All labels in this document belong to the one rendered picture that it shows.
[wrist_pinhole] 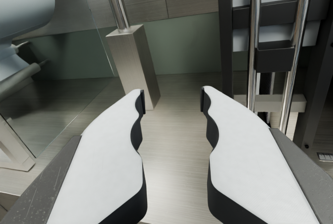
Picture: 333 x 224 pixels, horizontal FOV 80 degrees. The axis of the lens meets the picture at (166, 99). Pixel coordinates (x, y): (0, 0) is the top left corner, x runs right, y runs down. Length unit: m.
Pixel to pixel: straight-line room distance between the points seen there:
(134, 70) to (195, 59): 0.32
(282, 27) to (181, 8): 0.50
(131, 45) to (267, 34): 0.37
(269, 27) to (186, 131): 0.35
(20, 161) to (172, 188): 0.42
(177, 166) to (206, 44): 0.50
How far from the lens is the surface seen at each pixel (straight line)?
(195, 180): 0.48
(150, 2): 0.84
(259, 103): 0.41
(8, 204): 0.92
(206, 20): 0.81
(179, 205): 0.46
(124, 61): 0.64
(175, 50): 0.86
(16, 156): 0.68
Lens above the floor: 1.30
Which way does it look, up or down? 32 degrees down
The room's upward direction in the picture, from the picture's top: 13 degrees counter-clockwise
